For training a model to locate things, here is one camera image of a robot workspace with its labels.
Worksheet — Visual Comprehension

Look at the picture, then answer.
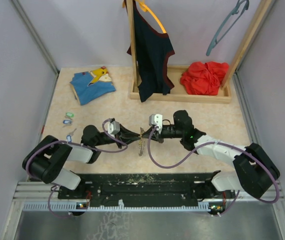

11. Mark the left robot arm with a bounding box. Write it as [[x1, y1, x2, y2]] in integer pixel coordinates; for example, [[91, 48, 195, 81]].
[[22, 121, 140, 199]]

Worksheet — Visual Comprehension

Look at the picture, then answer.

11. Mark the orange clothes hanger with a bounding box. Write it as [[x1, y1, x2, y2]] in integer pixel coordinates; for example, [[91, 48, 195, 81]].
[[137, 0, 167, 34]]

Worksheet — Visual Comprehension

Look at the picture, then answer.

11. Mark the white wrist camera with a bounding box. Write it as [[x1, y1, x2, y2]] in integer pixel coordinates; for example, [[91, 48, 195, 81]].
[[148, 113, 163, 128], [107, 120, 121, 135]]

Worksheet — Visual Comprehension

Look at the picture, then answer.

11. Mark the teal clothes hanger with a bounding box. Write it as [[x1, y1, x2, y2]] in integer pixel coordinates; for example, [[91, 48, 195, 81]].
[[205, 0, 250, 57]]

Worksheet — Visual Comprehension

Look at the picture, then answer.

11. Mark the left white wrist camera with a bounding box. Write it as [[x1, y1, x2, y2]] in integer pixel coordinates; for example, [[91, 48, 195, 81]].
[[107, 120, 121, 135]]

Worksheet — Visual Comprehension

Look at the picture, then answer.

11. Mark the dark navy tank top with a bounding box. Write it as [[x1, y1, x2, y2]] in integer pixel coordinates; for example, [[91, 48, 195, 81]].
[[133, 3, 175, 103]]

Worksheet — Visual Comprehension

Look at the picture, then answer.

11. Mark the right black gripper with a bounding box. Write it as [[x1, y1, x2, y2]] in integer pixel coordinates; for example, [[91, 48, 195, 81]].
[[142, 124, 184, 144]]

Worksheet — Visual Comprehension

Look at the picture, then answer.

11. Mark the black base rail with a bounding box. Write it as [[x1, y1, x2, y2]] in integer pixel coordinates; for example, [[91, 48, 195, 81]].
[[58, 171, 236, 208]]

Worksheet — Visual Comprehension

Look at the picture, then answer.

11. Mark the blue key tag with key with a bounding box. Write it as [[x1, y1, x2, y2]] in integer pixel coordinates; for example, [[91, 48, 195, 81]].
[[66, 128, 77, 143]]

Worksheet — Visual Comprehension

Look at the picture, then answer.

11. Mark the blue key tag upper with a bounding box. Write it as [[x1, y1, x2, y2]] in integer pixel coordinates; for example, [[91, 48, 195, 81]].
[[62, 119, 73, 125]]

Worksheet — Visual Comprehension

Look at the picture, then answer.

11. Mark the blue pikachu shirt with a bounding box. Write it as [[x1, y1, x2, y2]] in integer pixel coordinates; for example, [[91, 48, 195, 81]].
[[70, 66, 116, 106]]

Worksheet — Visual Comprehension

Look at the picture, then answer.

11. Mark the red crumpled cloth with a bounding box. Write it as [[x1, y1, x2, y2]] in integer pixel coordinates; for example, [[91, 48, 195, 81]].
[[179, 61, 229, 96]]

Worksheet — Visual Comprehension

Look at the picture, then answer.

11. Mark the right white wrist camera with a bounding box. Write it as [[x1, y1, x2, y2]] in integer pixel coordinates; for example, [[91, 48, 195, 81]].
[[148, 113, 163, 128]]

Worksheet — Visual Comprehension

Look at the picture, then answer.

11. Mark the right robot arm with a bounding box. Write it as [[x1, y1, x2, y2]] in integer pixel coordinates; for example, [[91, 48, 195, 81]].
[[141, 110, 280, 204]]

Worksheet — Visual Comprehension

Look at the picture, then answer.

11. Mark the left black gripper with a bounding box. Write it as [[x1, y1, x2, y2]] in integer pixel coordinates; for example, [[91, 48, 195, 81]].
[[94, 123, 141, 149]]

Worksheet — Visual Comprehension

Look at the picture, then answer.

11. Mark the wooden clothes rack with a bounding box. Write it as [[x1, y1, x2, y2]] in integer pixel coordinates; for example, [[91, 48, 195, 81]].
[[122, 0, 274, 104]]

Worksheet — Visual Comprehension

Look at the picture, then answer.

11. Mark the metal key organizer ring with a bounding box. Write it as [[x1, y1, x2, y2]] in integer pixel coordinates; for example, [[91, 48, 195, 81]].
[[137, 126, 146, 158]]

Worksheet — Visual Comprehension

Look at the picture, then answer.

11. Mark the green key tag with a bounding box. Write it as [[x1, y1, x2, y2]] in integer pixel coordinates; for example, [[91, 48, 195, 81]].
[[65, 112, 74, 118]]

